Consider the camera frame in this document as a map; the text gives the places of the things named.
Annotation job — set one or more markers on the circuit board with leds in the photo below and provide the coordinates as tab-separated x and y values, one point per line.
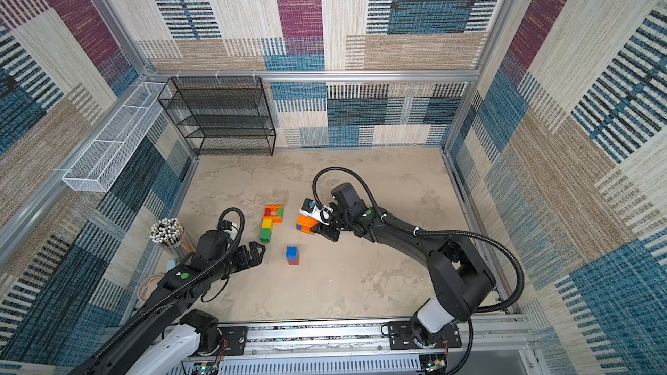
433	364

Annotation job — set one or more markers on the white cable duct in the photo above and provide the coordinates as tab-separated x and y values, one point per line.
377	364

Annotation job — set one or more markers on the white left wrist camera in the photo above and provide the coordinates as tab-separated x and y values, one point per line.
229	228

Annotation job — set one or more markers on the white wire mesh basket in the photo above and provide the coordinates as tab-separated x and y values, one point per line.
105	158

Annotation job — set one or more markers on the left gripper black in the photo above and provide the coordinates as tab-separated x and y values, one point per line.
256	258

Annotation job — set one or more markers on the cup of pens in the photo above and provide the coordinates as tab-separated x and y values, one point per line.
170	235

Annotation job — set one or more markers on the dark green lego brick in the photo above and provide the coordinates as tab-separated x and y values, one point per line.
266	235

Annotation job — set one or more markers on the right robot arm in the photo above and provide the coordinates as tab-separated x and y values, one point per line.
460	277

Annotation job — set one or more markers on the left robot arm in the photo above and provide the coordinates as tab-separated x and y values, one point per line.
180	288

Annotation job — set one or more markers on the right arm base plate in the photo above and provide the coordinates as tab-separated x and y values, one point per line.
409	335

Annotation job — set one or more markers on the black wire mesh shelf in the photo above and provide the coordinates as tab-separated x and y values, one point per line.
221	115

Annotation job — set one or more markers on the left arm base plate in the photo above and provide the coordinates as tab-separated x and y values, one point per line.
233	340

